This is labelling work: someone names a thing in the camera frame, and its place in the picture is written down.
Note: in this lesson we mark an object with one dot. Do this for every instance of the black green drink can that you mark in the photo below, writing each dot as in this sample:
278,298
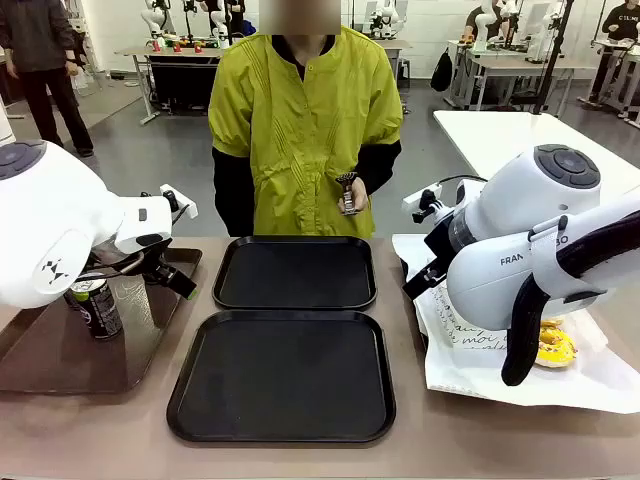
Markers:
100,310
70,297

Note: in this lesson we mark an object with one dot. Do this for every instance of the brown plastic tray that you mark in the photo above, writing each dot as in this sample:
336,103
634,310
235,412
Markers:
75,345

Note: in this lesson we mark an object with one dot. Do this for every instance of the yellow sprinkled donut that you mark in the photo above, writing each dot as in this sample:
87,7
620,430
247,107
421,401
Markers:
557,350

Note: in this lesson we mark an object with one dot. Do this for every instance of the black tripod pole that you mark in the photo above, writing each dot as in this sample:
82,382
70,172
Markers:
552,60

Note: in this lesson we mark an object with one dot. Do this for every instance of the person's right forearm black sleeve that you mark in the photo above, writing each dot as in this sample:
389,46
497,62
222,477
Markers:
232,195

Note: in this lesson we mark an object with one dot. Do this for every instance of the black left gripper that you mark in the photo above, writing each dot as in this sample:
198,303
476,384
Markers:
159,272

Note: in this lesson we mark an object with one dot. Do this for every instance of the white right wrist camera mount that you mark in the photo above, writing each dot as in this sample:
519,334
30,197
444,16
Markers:
425,200

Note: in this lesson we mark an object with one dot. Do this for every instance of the person's left forearm black sleeve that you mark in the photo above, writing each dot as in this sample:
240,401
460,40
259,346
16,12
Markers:
380,165

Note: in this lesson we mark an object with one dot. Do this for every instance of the person's left hand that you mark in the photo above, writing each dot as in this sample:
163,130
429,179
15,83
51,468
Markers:
359,192

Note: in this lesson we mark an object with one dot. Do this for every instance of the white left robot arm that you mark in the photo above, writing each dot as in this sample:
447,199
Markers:
55,220

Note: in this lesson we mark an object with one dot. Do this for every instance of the grey background work table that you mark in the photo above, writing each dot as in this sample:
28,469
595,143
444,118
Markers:
510,70

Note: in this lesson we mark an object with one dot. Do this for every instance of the black plastic tray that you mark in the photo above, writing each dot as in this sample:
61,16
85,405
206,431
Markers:
295,272
282,375

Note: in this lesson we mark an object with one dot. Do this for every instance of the bystander in dark clothes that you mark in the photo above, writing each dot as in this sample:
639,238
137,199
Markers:
45,65

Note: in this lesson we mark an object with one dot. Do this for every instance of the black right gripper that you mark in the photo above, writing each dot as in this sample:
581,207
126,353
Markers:
439,240

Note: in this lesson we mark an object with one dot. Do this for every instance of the white script-printed paper sheet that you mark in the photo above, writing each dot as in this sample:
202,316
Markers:
460,350

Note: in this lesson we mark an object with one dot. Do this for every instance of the bystander in black sweater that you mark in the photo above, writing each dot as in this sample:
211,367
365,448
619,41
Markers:
620,35

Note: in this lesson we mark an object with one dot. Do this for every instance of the background table with toys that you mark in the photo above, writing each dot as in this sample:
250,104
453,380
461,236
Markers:
165,65

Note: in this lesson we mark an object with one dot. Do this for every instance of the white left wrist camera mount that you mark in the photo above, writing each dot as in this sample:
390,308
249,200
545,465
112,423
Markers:
180,202

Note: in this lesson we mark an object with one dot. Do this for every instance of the black backpack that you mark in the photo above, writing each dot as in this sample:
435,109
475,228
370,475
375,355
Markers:
441,72

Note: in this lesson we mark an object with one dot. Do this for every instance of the person in yellow-green jacket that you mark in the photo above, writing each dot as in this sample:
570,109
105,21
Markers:
305,130

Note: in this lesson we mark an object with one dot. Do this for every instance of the glazed brown donut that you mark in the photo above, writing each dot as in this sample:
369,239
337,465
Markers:
551,324

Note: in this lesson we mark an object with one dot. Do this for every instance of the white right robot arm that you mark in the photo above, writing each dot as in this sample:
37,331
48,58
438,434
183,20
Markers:
520,240

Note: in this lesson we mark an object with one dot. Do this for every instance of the white side table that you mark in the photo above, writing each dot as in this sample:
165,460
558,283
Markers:
510,140

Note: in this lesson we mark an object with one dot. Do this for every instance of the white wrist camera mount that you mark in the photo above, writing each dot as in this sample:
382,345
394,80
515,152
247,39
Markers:
425,200
180,202

